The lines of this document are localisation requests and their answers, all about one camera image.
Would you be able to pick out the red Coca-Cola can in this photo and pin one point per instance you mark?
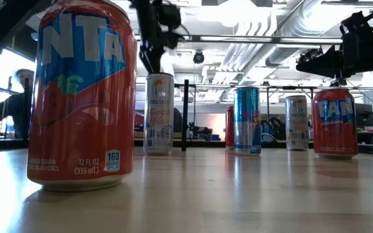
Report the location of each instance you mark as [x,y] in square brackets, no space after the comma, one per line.
[229,126]

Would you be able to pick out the white Celsius can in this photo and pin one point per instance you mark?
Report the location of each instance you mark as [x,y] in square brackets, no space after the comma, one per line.
[297,123]
[159,113]

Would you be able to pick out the black vertical post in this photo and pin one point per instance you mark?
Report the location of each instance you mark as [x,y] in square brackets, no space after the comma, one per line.
[185,115]

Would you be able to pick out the black ceiling dome camera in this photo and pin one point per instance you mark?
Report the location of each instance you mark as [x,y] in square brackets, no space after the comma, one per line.
[198,57]

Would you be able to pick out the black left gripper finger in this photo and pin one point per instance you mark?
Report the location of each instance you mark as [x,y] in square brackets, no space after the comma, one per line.
[152,59]

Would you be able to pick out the blue bin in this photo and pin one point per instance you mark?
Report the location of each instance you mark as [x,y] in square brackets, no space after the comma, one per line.
[214,137]

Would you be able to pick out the long ceiling light fixture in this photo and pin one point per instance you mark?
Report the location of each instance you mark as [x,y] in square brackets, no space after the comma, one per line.
[238,39]

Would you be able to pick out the black monitor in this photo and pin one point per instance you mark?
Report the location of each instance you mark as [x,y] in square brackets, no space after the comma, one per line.
[364,115]

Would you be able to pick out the black metal rig frame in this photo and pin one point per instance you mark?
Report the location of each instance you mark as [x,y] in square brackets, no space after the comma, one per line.
[206,144]

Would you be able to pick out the blue silver Red Bull can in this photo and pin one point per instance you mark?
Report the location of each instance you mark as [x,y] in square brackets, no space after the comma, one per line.
[247,119]

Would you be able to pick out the silver ventilation duct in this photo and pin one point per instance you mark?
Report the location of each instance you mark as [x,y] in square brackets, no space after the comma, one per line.
[287,48]

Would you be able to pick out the black background robot arm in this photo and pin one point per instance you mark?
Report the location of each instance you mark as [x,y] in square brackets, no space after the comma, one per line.
[201,131]

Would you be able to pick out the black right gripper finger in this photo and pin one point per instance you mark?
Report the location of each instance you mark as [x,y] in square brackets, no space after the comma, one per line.
[319,69]

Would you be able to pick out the black ceiling track light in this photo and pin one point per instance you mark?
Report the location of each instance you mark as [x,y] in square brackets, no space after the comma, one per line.
[308,55]

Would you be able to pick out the red Fanta strawberry can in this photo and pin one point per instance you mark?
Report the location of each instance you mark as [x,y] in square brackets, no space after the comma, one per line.
[83,113]
[334,129]

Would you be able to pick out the black background frame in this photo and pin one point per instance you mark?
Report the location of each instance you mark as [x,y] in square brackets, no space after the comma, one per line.
[280,87]

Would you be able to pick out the person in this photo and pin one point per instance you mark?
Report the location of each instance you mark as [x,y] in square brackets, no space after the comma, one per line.
[272,127]
[15,106]
[177,119]

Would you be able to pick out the white blue round object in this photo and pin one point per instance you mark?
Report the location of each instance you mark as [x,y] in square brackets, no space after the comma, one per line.
[266,137]

